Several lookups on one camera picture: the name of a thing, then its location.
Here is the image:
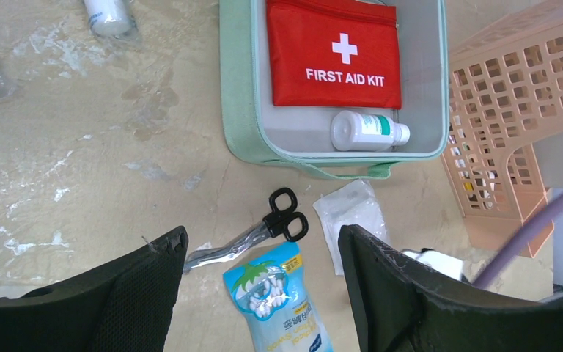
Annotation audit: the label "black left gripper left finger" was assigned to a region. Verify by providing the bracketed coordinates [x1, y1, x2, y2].
[0, 226, 188, 351]

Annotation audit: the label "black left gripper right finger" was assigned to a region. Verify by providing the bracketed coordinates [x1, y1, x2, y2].
[338, 225, 563, 351]

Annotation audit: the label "blue wet wipes packet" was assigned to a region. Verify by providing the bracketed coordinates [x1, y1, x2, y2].
[223, 242, 333, 352]

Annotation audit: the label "white bottle green label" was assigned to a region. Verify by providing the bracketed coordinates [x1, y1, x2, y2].
[330, 110, 411, 152]

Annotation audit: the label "red first aid pouch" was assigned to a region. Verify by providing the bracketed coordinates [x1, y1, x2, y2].
[265, 1, 402, 109]

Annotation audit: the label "white gauze packets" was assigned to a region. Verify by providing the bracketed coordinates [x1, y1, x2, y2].
[313, 180, 391, 276]

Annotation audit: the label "mint green open case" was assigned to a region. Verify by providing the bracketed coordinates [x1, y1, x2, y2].
[219, 1, 449, 179]

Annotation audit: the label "peach plastic file organizer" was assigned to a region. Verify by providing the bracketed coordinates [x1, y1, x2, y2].
[441, 1, 563, 250]

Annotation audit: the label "small white blue tube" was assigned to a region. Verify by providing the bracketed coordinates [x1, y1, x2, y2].
[83, 0, 136, 37]

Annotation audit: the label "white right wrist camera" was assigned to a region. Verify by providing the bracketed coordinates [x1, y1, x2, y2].
[402, 249, 464, 281]

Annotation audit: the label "black handled scissors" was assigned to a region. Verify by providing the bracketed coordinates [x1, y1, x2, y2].
[183, 187, 309, 274]

